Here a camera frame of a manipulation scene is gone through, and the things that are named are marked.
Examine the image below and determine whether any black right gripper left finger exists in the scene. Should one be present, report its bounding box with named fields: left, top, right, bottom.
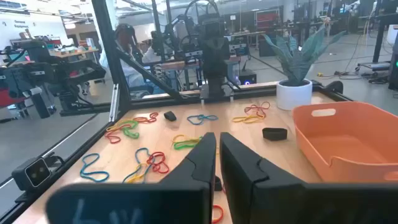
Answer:
left=45, top=132, right=218, bottom=224

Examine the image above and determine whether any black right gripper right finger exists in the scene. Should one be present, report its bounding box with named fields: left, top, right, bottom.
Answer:
left=220, top=132, right=398, bottom=224

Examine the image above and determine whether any green rubber band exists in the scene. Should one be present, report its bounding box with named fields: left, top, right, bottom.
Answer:
left=172, top=138, right=203, bottom=151
left=120, top=120, right=141, bottom=140

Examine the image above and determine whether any orange plastic bin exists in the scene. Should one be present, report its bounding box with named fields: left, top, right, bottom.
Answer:
left=292, top=101, right=398, bottom=184

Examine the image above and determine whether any black computer box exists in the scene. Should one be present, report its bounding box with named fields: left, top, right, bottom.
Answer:
left=238, top=68, right=257, bottom=86

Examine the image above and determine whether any snake plant in white pot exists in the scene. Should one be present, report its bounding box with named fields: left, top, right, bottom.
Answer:
left=262, top=23, right=348, bottom=111

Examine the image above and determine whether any person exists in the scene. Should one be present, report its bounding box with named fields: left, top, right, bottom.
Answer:
left=98, top=23, right=158, bottom=91

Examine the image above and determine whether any small black table camera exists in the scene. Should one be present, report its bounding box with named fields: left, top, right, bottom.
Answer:
left=11, top=155, right=52, bottom=192

